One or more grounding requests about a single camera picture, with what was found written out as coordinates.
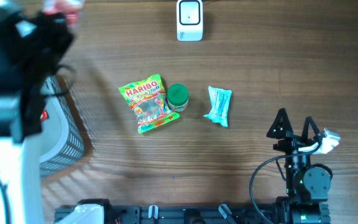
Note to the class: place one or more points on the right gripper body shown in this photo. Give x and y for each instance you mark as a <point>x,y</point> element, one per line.
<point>292,144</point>

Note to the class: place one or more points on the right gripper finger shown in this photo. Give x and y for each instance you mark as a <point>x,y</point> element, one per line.
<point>309,123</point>
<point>281,127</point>

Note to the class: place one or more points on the teal tissue packet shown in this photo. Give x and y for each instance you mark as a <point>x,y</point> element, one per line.
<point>220,101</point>

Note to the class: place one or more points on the green lid jar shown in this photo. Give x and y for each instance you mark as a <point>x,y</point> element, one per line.
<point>178,97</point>

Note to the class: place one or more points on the green Haribo candy bag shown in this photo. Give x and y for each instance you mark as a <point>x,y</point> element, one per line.
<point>148,100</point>

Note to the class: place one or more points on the grey plastic shopping basket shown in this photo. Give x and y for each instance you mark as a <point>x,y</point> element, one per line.
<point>60,142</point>

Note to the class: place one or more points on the red stick sachet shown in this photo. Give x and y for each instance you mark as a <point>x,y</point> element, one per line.
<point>44,115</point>

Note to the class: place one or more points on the red white candy packet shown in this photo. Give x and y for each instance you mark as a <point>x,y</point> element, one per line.
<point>69,8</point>

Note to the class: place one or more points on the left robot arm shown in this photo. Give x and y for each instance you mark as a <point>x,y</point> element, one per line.
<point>31,50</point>

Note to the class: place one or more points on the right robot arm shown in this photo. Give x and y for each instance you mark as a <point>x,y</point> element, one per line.
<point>307,184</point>

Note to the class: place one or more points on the white barcode scanner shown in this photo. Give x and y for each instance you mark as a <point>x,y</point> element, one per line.
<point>189,20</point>

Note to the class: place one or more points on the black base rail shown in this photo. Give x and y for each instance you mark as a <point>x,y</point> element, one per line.
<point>134,214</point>

